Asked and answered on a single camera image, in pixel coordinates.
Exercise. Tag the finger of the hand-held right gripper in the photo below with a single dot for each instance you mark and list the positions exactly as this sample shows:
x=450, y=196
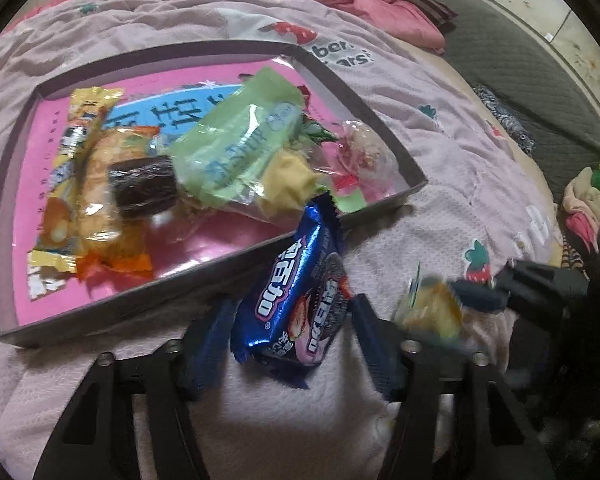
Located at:
x=480, y=296

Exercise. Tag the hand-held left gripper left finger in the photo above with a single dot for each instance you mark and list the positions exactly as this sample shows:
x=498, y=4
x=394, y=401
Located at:
x=210, y=342

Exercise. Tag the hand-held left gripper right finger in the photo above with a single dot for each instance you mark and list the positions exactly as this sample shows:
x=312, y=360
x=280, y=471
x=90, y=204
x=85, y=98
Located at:
x=375, y=347

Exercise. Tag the clear jelly packet green label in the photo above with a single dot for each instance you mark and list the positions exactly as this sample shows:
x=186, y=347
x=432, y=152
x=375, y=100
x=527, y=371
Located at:
x=430, y=310

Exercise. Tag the blue cookie packet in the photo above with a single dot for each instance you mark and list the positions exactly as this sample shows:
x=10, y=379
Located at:
x=290, y=305

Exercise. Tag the red candy packet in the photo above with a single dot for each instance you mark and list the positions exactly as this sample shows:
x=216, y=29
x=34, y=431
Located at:
x=347, y=192

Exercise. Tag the orange cracker packet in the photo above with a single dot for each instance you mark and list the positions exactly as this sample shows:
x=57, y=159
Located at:
x=102, y=210

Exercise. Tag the dark chocolate snack packet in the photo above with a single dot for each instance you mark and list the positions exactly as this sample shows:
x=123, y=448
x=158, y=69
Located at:
x=140, y=185

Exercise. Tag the clear round candy wrapper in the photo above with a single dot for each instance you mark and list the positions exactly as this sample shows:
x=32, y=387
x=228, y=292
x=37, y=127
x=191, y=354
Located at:
x=365, y=152

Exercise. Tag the light green snack packet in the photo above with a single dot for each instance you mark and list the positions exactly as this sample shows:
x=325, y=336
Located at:
x=235, y=145

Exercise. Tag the small green candy packet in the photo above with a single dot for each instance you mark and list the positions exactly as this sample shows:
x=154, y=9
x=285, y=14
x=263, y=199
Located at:
x=317, y=132

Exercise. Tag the yellow cartoon cake packet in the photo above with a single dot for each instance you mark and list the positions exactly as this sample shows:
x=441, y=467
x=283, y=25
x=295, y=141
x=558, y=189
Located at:
x=65, y=170

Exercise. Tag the dark purple shallow box tray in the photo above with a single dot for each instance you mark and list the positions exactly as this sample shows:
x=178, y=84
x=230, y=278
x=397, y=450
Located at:
x=10, y=210

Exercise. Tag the colourful clothes pile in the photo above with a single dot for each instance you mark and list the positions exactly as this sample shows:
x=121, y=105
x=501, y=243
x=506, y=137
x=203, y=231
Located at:
x=585, y=205

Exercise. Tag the blue patterned cloth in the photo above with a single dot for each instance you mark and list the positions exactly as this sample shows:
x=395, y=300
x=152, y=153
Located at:
x=507, y=117

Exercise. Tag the grey quilted mat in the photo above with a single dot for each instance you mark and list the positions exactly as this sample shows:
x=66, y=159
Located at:
x=530, y=60

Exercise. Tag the pink book with blue label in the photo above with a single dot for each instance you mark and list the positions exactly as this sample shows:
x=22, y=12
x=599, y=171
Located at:
x=40, y=160

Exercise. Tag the dark striped pillow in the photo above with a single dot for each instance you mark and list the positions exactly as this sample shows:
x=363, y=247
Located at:
x=430, y=5

